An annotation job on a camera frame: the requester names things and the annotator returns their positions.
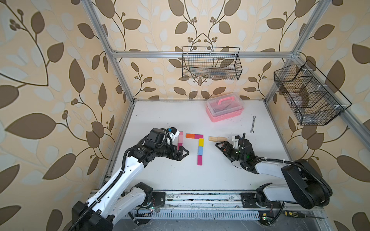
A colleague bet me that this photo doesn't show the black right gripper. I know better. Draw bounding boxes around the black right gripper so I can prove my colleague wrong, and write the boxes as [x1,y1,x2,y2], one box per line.
[216,141,246,163]

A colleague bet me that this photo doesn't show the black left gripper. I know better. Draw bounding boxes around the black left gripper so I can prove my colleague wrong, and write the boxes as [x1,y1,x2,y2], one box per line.
[153,141,189,161]

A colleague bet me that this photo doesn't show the light pink block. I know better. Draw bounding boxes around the light pink block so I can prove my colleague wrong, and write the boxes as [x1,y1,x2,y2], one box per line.
[178,135,184,143]

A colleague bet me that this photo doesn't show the magenta slanted block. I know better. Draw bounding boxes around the magenta slanted block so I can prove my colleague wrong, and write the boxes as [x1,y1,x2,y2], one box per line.
[197,155,203,166]

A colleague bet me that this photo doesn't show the ridged wood block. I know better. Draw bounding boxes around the ridged wood block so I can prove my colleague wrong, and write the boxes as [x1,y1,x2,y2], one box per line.
[209,136,218,142]

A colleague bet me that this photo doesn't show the blue block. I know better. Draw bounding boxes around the blue block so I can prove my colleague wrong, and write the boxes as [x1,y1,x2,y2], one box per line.
[198,146,203,156]

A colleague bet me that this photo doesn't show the orange block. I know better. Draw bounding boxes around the orange block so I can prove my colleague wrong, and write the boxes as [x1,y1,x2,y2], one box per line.
[186,133,195,139]

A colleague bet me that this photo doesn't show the yellow block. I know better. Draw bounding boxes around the yellow block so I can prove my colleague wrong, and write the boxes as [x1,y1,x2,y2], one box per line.
[198,138,204,147]

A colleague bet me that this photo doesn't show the pink plastic storage box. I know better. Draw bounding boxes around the pink plastic storage box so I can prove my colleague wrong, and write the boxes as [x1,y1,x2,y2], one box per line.
[206,93,244,123]

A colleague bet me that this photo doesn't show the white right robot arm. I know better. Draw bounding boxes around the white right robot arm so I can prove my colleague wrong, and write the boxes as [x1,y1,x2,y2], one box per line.
[215,136,332,209]

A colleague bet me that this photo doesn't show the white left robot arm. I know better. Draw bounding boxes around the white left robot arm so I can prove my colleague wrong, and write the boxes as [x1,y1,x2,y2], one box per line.
[69,127,189,231]

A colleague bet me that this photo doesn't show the silver wrench on table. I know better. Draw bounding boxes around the silver wrench on table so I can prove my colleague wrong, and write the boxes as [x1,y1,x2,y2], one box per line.
[250,116,256,134]

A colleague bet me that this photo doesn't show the yellow black screwdriver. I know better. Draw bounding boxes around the yellow black screwdriver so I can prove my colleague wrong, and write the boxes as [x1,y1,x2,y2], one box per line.
[284,211,323,219]

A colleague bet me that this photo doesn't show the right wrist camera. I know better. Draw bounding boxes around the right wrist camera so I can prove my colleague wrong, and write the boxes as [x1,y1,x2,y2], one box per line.
[232,135,241,150]

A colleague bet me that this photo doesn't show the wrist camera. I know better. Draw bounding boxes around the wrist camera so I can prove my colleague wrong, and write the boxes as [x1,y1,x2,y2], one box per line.
[168,127,180,141]
[232,135,241,150]

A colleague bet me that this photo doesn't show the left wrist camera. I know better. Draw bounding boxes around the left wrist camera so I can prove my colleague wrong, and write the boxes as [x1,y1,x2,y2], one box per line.
[168,127,180,141]

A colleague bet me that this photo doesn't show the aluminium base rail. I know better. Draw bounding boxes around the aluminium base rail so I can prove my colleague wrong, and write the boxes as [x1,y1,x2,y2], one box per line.
[83,190,324,221]

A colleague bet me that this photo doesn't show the black wire basket back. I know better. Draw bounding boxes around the black wire basket back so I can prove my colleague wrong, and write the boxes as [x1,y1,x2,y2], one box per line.
[182,46,243,81]

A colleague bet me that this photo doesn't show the black wire basket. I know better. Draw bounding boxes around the black wire basket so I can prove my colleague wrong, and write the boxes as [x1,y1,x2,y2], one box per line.
[274,60,352,126]
[182,46,243,81]

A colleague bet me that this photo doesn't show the black wire basket right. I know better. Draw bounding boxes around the black wire basket right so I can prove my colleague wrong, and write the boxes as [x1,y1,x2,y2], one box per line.
[274,60,352,126]

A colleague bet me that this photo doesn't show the aluminium frame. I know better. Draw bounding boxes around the aluminium frame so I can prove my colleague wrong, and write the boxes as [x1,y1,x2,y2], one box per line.
[80,0,370,139]

